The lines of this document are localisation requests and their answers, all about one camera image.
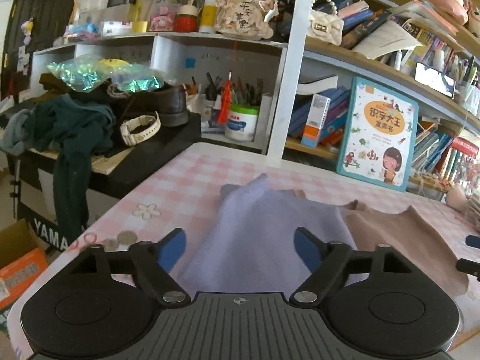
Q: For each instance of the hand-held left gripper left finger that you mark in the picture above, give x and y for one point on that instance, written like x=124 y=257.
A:
x=172 y=249

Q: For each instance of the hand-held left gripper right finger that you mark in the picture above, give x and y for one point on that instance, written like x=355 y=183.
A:
x=309 y=249

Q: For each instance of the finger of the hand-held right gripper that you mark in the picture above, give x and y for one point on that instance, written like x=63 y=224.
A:
x=474 y=241
x=470 y=268

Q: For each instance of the pink and lilac sweater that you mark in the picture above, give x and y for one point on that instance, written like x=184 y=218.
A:
x=270 y=232

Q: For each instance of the dark green clothes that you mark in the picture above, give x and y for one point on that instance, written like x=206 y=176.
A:
x=71 y=127

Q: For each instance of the silver coin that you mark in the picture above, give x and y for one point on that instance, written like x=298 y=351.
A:
x=110 y=245
x=127 y=238

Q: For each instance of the pink checked desk mat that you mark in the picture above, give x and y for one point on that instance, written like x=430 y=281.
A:
x=187 y=180

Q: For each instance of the row of thick upright books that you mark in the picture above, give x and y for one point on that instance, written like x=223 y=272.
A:
x=457 y=168

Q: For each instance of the red thick flat book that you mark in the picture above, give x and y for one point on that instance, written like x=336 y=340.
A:
x=467 y=146

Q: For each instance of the black box with wristwatch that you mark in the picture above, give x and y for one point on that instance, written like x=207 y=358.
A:
x=157 y=150

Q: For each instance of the row of thin picture books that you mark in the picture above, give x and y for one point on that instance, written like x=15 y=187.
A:
x=431 y=150

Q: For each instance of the white wristwatch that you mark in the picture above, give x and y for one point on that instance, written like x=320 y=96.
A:
x=140 y=127

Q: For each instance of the white and orange box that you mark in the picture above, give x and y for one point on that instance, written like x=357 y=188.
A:
x=315 y=120

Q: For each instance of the teal children's sound book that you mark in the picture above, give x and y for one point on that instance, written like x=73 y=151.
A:
x=375 y=135

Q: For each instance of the leaning blue books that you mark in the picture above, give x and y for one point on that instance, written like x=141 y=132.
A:
x=337 y=112

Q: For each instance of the white can pen holder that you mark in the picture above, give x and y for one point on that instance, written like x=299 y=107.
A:
x=240 y=123

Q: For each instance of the brown leather shoe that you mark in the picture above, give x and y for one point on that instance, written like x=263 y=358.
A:
x=168 y=105

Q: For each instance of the cardboard box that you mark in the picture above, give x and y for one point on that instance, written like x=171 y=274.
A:
x=18 y=270

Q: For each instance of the red tassel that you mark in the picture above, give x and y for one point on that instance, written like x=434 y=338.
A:
x=225 y=101

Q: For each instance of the smartphone with lit screen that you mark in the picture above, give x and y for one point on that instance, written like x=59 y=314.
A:
x=435 y=78

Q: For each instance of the wooden and white bookshelf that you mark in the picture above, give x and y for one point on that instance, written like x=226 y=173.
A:
x=290 y=82

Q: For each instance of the bunch of pens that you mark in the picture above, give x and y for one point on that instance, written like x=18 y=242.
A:
x=240 y=92

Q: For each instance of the grey blue cloth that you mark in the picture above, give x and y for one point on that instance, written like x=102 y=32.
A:
x=15 y=131

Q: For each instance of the iridescent green foil bag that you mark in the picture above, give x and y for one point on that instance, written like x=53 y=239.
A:
x=78 y=73

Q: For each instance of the white quilted handbag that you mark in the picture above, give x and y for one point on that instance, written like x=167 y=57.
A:
x=324 y=26

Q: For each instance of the red jar with cream lid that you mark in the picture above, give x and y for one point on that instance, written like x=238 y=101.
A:
x=185 y=22

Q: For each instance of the row of shelf books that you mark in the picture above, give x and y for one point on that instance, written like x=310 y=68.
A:
x=360 y=26

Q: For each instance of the yellow and white bottle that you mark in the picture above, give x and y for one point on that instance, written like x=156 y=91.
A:
x=208 y=15

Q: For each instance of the white bunny ornament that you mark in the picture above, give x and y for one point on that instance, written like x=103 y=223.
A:
x=240 y=11

